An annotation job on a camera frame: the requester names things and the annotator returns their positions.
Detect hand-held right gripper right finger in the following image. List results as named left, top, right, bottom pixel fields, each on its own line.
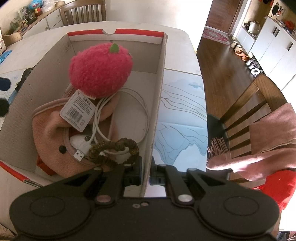
left=149, top=156, right=229, bottom=207

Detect blue printed table mat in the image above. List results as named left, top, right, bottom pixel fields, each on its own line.
left=0, top=68, right=208, bottom=198

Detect red patterned rug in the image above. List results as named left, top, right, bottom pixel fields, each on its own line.
left=202, top=26, right=232, bottom=45

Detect brown scrunchie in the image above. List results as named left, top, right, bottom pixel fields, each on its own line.
left=88, top=138, right=139, bottom=172

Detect orange slippers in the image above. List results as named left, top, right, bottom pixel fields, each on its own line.
left=235, top=49, right=251, bottom=61

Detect light wooden slatted chair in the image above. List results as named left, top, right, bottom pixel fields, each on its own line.
left=60, top=0, right=107, bottom=27

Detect brown wooden door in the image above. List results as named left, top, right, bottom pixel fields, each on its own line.
left=206, top=0, right=242, bottom=35

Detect white tote bag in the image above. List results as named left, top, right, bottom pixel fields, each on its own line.
left=248, top=20, right=260, bottom=35

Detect pink strawberry plush toy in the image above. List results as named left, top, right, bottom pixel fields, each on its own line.
left=60, top=43, right=134, bottom=132

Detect white usb cable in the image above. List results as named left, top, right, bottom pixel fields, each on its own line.
left=73, top=88, right=150, bottom=163

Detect clear plastic bag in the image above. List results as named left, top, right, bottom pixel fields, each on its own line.
left=43, top=0, right=58, bottom=11

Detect dark wooden slatted chair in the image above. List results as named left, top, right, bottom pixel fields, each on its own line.
left=220, top=74, right=288, bottom=186

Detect red cloth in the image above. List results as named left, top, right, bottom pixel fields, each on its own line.
left=36, top=156, right=58, bottom=177

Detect white sideboard with wooden top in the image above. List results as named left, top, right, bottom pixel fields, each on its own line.
left=21, top=1, right=66, bottom=39

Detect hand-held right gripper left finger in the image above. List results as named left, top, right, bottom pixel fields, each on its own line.
left=65, top=156, right=142, bottom=207

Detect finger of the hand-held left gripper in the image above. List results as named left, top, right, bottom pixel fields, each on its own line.
left=0, top=98, right=10, bottom=117
left=0, top=77, right=11, bottom=92

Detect cardboard box with red stripe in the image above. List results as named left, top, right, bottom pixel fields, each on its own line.
left=0, top=29, right=169, bottom=197

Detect white cabinet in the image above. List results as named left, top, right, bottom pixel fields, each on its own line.
left=236, top=16, right=296, bottom=91

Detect pink fringed scarf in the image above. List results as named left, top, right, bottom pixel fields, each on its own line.
left=206, top=103, right=296, bottom=181

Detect row of shoes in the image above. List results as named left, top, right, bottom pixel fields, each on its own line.
left=245, top=58, right=263, bottom=78

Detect hanging wall ornaments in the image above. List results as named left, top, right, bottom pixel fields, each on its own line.
left=270, top=1, right=285, bottom=16

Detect red garment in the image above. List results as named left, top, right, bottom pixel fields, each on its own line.
left=252, top=169, right=296, bottom=209

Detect pink fleece hat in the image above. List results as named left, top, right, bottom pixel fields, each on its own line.
left=32, top=91, right=121, bottom=178

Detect light blue object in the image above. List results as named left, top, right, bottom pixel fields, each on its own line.
left=0, top=50, right=12, bottom=63

